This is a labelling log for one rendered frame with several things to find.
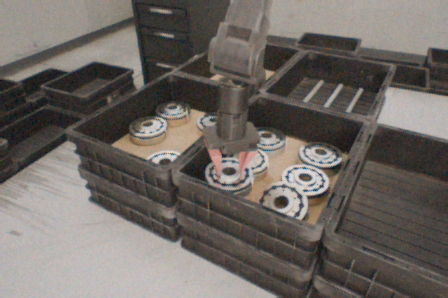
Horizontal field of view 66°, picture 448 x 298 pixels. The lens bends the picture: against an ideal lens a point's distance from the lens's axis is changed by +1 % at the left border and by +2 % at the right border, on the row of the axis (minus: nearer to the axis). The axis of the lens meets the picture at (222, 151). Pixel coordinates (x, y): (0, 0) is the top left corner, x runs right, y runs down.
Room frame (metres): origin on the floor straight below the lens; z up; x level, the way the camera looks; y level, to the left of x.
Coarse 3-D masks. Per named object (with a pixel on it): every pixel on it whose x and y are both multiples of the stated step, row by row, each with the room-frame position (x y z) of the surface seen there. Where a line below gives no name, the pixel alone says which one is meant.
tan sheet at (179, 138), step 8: (192, 112) 0.92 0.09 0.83; (200, 112) 0.92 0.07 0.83; (192, 120) 0.87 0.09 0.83; (168, 128) 0.82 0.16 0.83; (176, 128) 0.82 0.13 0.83; (184, 128) 0.82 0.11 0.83; (192, 128) 0.82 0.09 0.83; (128, 136) 0.78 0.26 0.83; (168, 136) 0.78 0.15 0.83; (176, 136) 0.78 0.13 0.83; (184, 136) 0.78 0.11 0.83; (192, 136) 0.78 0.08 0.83; (112, 144) 0.74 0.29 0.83; (120, 144) 0.74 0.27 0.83; (128, 144) 0.74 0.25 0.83; (160, 144) 0.74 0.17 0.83; (168, 144) 0.74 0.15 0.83; (176, 144) 0.74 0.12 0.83; (184, 144) 0.74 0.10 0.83; (136, 152) 0.71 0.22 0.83; (144, 152) 0.71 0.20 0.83; (152, 152) 0.71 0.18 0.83
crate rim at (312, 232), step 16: (256, 96) 0.83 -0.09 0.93; (320, 112) 0.74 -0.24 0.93; (368, 128) 0.66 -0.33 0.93; (192, 160) 0.55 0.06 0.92; (352, 160) 0.54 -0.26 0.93; (176, 176) 0.49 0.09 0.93; (208, 192) 0.46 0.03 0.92; (224, 192) 0.45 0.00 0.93; (336, 192) 0.45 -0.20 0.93; (240, 208) 0.42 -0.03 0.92; (256, 208) 0.41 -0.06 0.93; (272, 224) 0.39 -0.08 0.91; (288, 224) 0.38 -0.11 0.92; (304, 224) 0.37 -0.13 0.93; (320, 224) 0.37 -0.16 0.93
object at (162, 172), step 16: (160, 80) 0.94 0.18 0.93; (192, 80) 0.94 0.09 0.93; (128, 96) 0.83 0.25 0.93; (96, 112) 0.74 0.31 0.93; (80, 144) 0.63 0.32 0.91; (96, 144) 0.60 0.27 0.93; (192, 144) 0.60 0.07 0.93; (128, 160) 0.55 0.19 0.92; (144, 160) 0.54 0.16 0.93; (176, 160) 0.54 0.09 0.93; (160, 176) 0.51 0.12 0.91
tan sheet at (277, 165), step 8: (288, 144) 0.74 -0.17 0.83; (296, 144) 0.74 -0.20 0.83; (288, 152) 0.71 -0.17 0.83; (296, 152) 0.71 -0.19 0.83; (272, 160) 0.67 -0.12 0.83; (280, 160) 0.67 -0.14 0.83; (288, 160) 0.67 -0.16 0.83; (296, 160) 0.67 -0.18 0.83; (272, 168) 0.64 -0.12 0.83; (280, 168) 0.64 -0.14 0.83; (272, 176) 0.61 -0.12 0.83; (280, 176) 0.61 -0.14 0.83; (336, 176) 0.61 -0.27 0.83; (256, 184) 0.58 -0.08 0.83; (264, 184) 0.58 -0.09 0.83; (256, 192) 0.56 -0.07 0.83; (328, 192) 0.56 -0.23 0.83; (280, 208) 0.51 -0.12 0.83; (312, 208) 0.51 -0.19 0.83; (320, 208) 0.51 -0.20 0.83; (312, 216) 0.48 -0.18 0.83
